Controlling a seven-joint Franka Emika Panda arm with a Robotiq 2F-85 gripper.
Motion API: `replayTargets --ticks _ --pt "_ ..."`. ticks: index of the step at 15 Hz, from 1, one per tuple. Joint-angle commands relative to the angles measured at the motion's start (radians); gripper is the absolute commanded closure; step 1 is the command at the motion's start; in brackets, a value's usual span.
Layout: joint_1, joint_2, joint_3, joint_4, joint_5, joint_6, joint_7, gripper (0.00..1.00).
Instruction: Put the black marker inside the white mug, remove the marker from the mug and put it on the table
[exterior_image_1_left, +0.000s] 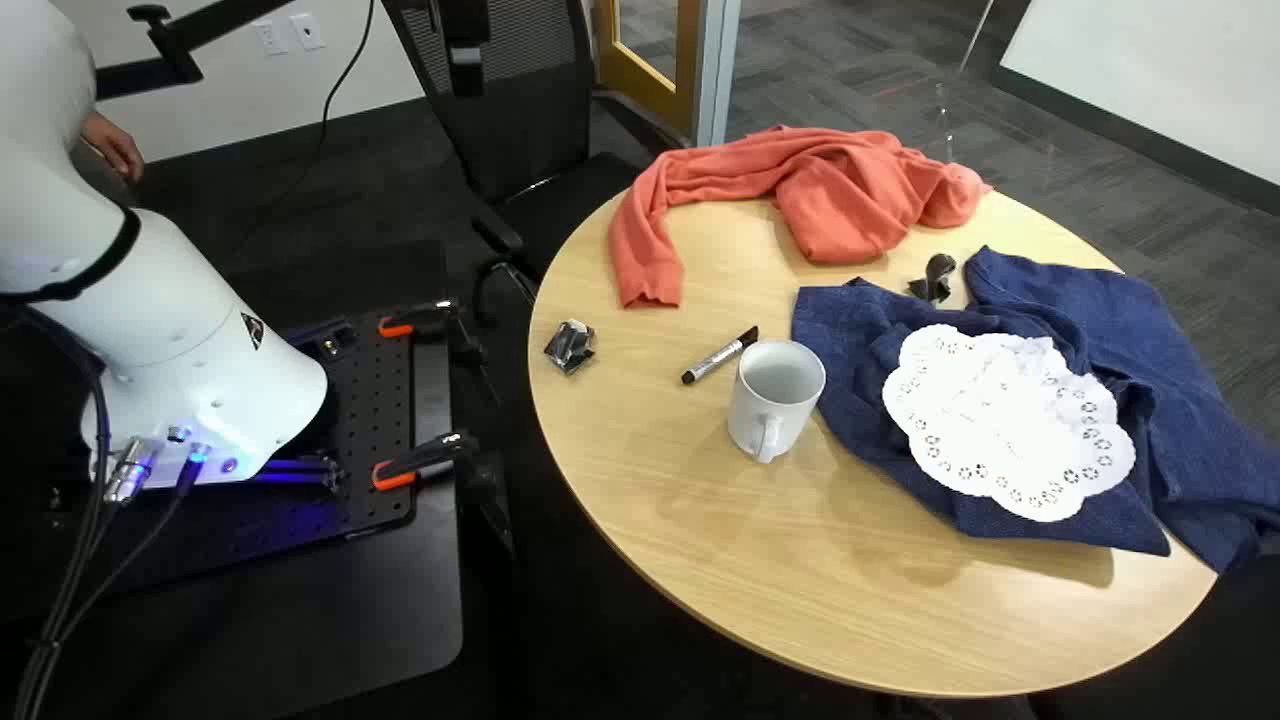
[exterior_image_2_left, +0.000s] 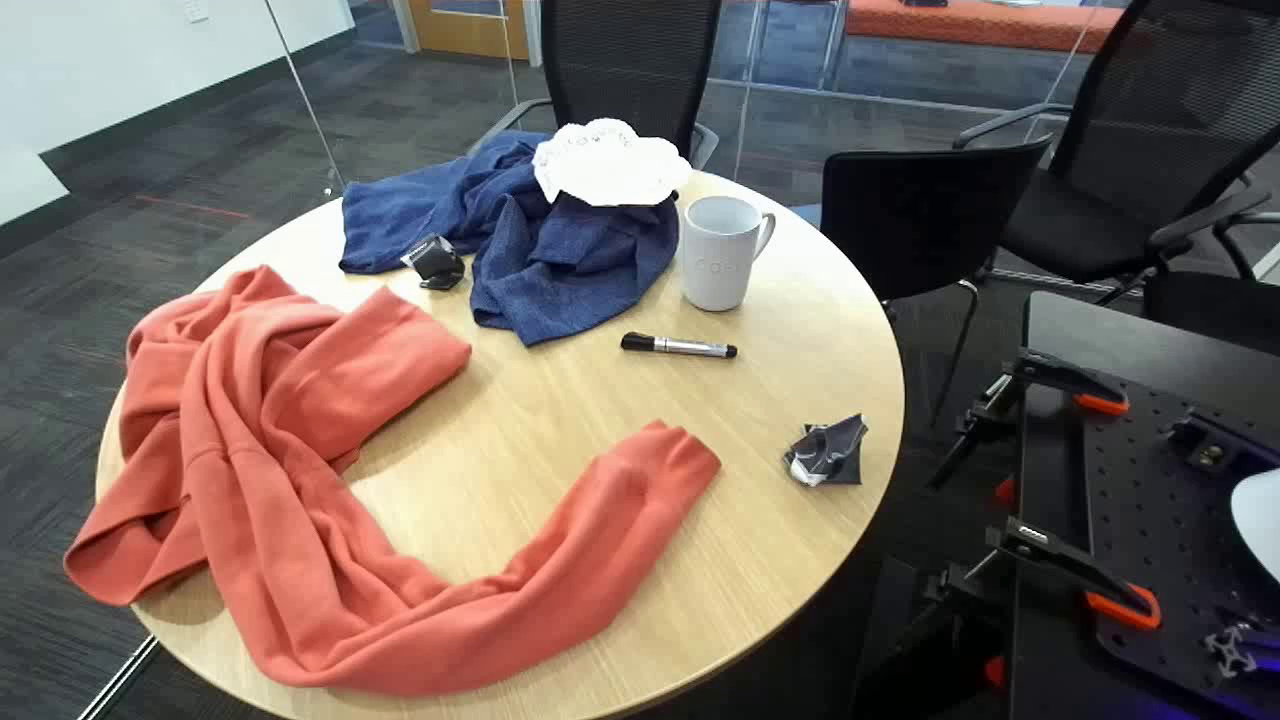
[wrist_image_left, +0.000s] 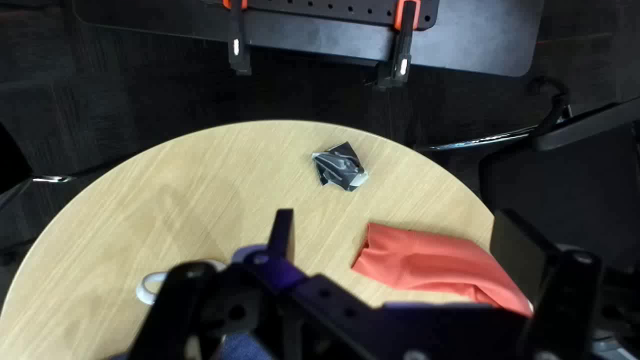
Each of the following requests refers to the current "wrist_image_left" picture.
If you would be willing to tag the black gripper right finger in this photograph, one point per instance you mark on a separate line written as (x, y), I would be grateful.
(522, 252)

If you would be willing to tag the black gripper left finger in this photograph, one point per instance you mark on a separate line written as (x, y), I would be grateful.
(280, 243)

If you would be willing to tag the orange red sweater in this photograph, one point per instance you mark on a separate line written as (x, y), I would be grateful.
(437, 262)

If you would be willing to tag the black office chair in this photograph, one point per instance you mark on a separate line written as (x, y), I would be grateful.
(576, 185)

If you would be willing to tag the orange black clamp left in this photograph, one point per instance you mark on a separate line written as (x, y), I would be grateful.
(238, 50)

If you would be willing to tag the orange black clamp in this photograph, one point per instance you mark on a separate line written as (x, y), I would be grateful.
(395, 71)
(238, 50)

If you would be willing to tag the round wooden table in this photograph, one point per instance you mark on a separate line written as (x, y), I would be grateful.
(202, 197)

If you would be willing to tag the black perforated mounting board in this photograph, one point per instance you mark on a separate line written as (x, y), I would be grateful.
(380, 12)

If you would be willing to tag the orange black clamp right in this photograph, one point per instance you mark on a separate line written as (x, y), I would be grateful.
(395, 71)

